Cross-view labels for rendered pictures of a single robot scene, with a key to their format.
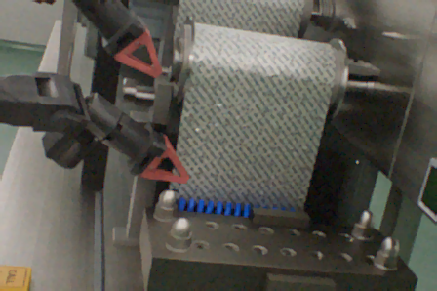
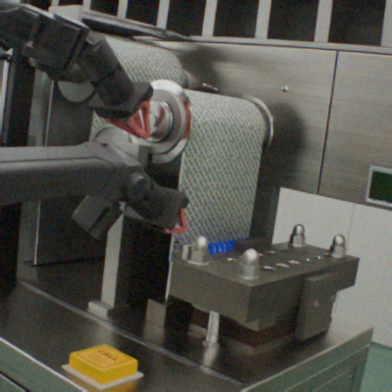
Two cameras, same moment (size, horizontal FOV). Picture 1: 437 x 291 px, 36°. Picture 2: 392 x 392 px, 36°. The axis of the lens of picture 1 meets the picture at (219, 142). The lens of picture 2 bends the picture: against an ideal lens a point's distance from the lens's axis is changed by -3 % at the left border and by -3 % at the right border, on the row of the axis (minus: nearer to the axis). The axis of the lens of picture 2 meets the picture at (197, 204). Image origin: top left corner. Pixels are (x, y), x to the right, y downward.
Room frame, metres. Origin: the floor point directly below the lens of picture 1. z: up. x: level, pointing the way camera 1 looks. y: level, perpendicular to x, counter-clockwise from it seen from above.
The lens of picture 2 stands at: (0.18, 0.70, 1.28)
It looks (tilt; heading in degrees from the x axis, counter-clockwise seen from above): 9 degrees down; 321
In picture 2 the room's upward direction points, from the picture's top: 8 degrees clockwise
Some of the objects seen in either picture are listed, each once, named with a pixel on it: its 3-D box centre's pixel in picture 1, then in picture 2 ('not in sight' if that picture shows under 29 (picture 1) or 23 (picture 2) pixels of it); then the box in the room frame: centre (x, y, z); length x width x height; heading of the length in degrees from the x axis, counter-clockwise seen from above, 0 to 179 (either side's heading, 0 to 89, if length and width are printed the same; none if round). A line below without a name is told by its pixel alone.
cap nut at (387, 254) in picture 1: (388, 251); (338, 244); (0.93, -0.28, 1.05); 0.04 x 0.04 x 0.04
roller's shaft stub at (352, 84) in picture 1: (349, 84); not in sight; (1.15, -0.20, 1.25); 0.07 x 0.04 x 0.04; 103
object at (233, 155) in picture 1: (245, 164); (217, 206); (1.05, -0.05, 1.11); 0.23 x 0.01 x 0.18; 103
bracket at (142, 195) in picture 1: (139, 162); (116, 228); (1.10, 0.13, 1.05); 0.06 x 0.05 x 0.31; 103
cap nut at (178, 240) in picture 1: (180, 232); (249, 262); (0.86, 0.03, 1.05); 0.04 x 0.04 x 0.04
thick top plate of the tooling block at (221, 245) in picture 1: (273, 258); (274, 274); (0.94, -0.12, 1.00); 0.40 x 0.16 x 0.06; 103
